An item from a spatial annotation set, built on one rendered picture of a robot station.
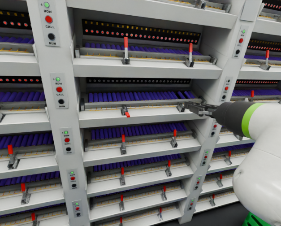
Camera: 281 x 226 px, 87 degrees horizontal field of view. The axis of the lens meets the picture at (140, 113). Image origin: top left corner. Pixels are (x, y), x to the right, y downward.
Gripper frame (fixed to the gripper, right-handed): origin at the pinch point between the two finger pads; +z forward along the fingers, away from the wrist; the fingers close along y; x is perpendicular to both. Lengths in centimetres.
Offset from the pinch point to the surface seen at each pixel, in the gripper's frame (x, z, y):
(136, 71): 13.3, 2.9, -22.9
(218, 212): -91, 26, 50
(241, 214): -93, 20, 68
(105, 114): -3.4, 8.2, -34.6
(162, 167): -40.0, 21.2, -1.6
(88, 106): -0.2, 10.3, -41.0
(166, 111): -3.5, 8.1, -7.6
